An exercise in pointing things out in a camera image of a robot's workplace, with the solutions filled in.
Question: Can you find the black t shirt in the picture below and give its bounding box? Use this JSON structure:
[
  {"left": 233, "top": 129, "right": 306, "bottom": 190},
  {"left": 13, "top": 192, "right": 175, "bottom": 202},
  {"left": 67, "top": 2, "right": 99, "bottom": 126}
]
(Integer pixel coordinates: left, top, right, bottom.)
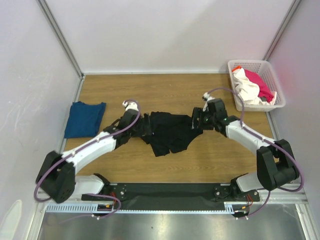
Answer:
[{"left": 141, "top": 111, "right": 203, "bottom": 157}]

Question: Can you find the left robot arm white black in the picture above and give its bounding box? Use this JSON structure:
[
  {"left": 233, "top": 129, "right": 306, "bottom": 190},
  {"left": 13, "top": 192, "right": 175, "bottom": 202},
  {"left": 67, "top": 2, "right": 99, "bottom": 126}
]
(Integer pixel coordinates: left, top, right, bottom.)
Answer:
[{"left": 33, "top": 109, "right": 152, "bottom": 204}]

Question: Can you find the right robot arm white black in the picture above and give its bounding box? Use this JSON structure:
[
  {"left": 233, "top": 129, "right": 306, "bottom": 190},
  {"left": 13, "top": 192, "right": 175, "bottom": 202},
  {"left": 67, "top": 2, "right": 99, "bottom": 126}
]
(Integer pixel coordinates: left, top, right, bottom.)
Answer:
[{"left": 191, "top": 97, "right": 300, "bottom": 201}]

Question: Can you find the cream white t shirt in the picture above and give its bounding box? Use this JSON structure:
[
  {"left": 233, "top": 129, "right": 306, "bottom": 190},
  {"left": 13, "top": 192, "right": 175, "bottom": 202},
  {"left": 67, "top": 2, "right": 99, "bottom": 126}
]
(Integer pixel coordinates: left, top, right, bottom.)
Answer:
[{"left": 232, "top": 67, "right": 277, "bottom": 106}]

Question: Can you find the folded blue t shirt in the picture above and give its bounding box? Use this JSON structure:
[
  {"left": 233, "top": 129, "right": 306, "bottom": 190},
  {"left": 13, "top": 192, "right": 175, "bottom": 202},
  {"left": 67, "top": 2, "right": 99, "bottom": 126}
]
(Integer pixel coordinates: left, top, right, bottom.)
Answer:
[{"left": 64, "top": 101, "right": 107, "bottom": 139}]

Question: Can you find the orange garment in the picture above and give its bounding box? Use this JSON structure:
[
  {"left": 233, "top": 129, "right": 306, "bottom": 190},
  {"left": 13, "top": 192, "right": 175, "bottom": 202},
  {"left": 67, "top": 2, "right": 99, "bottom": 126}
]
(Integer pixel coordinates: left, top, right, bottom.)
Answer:
[{"left": 232, "top": 65, "right": 242, "bottom": 72}]

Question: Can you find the white plastic basket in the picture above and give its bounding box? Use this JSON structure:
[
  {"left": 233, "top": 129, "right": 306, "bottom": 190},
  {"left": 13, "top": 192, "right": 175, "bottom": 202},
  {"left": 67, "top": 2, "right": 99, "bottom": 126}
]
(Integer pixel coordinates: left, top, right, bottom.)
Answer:
[{"left": 227, "top": 59, "right": 286, "bottom": 112}]

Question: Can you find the pink t shirt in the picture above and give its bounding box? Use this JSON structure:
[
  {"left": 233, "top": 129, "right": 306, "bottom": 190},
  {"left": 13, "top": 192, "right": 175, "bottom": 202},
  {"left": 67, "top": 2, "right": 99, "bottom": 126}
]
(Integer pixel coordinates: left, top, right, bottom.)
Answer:
[{"left": 244, "top": 69, "right": 275, "bottom": 103}]

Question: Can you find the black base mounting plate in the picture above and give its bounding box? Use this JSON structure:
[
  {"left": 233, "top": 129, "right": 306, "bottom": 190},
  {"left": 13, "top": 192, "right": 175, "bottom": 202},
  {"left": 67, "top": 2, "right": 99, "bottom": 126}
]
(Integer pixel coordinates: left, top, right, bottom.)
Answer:
[{"left": 81, "top": 182, "right": 261, "bottom": 212}]

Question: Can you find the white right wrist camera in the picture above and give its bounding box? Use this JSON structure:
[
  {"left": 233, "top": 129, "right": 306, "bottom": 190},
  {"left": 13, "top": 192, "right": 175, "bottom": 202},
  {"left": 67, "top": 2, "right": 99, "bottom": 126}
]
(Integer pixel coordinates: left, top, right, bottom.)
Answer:
[{"left": 202, "top": 92, "right": 214, "bottom": 112}]

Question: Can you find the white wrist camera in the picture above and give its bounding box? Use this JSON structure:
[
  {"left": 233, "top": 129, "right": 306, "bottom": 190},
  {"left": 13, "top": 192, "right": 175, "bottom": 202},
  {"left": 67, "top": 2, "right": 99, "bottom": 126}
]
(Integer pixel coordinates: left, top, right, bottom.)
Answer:
[
  {"left": 202, "top": 92, "right": 214, "bottom": 112},
  {"left": 122, "top": 100, "right": 139, "bottom": 112}
]

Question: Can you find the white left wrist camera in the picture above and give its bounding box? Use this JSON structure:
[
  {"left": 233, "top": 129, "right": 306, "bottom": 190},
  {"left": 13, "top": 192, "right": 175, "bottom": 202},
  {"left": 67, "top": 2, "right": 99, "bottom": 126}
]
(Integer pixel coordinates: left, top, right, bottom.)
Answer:
[{"left": 122, "top": 100, "right": 139, "bottom": 112}]

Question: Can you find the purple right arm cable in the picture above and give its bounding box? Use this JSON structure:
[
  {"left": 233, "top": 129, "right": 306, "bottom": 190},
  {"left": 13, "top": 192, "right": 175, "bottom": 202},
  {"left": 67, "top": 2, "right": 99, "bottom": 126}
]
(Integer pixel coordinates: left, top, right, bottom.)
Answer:
[{"left": 206, "top": 86, "right": 305, "bottom": 221}]

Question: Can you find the aluminium frame rail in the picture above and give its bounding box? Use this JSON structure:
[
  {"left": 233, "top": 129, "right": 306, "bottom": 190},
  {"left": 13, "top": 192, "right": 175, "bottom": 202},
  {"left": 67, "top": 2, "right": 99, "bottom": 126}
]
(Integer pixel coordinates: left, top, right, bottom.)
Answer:
[{"left": 36, "top": 178, "right": 307, "bottom": 218}]

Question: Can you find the right aluminium corner post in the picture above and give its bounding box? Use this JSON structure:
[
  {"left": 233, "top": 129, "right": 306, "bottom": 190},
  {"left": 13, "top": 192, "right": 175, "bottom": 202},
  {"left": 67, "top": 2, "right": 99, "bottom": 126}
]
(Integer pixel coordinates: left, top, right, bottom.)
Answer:
[{"left": 263, "top": 0, "right": 303, "bottom": 61}]

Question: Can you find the aluminium corner post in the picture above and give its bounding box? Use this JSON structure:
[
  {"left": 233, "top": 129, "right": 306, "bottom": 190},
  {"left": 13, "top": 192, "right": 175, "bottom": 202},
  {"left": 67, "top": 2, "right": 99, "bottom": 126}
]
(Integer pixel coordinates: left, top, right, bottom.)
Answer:
[
  {"left": 35, "top": 0, "right": 85, "bottom": 77},
  {"left": 263, "top": 0, "right": 303, "bottom": 61}
]

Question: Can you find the left aluminium corner post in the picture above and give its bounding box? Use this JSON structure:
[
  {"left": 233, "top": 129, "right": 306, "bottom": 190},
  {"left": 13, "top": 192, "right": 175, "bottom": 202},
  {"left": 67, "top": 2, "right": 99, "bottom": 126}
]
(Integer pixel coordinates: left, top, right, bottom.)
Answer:
[{"left": 35, "top": 0, "right": 85, "bottom": 77}]

